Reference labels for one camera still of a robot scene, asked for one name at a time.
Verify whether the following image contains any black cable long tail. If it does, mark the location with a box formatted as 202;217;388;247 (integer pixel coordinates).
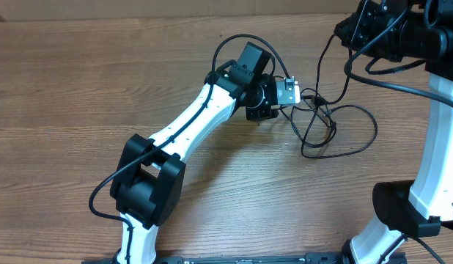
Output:
315;34;350;105

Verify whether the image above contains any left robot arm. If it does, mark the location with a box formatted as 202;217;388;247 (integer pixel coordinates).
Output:
110;43;277;263

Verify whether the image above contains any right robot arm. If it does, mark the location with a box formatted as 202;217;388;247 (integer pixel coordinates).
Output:
334;1;453;263

